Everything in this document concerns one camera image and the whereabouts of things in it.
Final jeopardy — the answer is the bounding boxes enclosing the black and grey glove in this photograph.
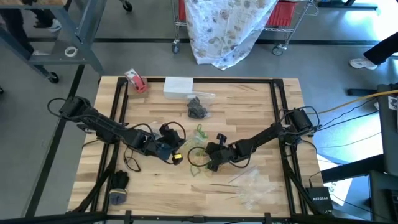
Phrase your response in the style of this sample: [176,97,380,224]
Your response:
[108,169,131,207]

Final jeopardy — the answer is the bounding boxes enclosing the white tape roll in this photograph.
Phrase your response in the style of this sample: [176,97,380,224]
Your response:
[64,45,80,58]

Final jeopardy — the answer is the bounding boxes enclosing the small red-striped zip bag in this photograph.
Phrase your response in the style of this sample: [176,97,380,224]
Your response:
[229,166,279,212]

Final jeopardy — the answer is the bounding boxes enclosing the person's leg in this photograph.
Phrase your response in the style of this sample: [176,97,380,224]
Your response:
[363,30,398,66]

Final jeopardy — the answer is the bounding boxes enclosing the workbench with grey frame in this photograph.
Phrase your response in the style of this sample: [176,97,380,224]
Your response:
[0,0,109,85]

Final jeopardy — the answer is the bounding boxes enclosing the chrome wire shelf cart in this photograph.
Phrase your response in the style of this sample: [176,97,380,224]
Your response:
[170,0,314,57]

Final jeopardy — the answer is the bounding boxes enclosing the red tape dispenser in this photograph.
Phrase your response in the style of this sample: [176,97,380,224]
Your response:
[124,68,149,95]

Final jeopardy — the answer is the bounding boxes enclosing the black caster wheel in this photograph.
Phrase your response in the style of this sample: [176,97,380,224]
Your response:
[120,0,134,13]

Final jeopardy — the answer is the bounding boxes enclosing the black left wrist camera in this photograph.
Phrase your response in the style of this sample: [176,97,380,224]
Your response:
[172,151,185,166]

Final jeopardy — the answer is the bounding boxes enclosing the red plastic bin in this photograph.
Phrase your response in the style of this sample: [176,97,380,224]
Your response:
[177,0,187,22]
[266,0,300,29]

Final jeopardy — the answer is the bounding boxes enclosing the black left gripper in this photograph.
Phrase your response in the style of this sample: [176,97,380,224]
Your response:
[159,123,187,149]

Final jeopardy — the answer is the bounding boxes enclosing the person's shoe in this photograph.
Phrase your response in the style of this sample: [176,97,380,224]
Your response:
[349,57,379,71]

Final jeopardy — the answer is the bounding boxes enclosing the black-framed safety glasses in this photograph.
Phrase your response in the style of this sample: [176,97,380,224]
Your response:
[123,144,142,173]

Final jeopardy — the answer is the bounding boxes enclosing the black floor beam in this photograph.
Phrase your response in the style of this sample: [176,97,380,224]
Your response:
[320,153,386,184]

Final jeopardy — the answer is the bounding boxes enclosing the brown cardboard box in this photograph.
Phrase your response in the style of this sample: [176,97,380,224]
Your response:
[127,83,150,100]

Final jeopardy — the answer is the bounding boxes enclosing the white paper sheet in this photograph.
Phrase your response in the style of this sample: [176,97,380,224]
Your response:
[316,154,354,207]

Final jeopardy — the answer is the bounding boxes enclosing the black aluminium table frame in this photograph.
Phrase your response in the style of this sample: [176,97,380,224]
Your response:
[65,77,315,224]

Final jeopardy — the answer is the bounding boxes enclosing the dark navy rubber band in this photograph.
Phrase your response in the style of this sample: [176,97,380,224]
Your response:
[189,99,208,116]

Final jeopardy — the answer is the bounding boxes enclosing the black equipment case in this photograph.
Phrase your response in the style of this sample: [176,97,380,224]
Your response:
[368,170,398,223]

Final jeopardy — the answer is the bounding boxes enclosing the person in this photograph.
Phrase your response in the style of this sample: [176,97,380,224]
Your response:
[0,7,62,57]

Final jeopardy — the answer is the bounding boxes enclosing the black floor cable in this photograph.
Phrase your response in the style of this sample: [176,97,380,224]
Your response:
[317,105,381,131]
[317,132,382,150]

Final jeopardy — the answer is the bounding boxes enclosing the black desk foot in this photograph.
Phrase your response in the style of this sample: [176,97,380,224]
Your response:
[317,0,379,10]

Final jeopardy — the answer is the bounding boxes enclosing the yellow cable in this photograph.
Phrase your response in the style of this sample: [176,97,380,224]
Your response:
[315,89,398,115]

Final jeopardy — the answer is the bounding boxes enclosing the white box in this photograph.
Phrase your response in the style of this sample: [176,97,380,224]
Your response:
[162,76,195,100]

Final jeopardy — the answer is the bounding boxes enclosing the grey cabinet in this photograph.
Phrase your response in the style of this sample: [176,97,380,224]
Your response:
[377,82,398,179]

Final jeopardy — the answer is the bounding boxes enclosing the black network switch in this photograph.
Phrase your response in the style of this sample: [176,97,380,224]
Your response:
[307,185,335,216]

